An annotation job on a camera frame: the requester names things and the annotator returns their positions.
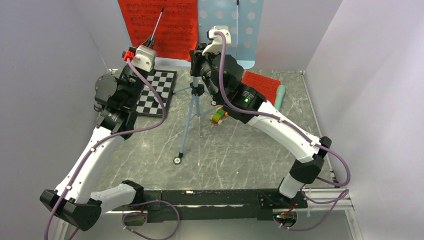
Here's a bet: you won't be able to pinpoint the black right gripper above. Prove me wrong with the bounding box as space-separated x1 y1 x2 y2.
190 42 224 102

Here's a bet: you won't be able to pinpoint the red sheet music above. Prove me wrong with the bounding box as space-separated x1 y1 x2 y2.
118 0 199 61
242 71 281 104

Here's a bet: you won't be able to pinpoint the light blue music stand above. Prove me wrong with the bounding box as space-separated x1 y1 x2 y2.
112 0 266 159

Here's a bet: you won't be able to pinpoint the mint green microphone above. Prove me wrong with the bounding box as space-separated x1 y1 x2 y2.
273 84 286 111

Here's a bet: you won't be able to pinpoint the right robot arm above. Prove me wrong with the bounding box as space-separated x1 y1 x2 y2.
189 43 332 208

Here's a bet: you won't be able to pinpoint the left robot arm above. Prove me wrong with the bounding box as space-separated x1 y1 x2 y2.
39 36 157 231

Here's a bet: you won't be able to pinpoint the colourful toy brick car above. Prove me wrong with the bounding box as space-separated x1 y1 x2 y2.
210 106 228 125

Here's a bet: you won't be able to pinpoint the black white chessboard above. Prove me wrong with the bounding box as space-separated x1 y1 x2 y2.
134 69 178 119

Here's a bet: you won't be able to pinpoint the black chess piece front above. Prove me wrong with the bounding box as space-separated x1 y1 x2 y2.
151 99 159 108

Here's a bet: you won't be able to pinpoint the blue white poker chip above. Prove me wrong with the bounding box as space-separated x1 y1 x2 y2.
173 157 182 165

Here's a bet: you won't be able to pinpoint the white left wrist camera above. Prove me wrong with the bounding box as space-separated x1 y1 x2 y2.
122 45 157 72

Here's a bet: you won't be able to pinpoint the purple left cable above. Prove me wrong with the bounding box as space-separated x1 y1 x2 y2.
43 57 181 240

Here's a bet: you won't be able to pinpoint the purple cable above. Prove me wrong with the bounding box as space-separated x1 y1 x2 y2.
213 30 352 232
43 57 181 240

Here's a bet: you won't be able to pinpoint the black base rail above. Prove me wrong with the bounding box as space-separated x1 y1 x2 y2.
116 188 308 223

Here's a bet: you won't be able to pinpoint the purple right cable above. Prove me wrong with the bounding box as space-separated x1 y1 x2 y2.
213 30 352 232

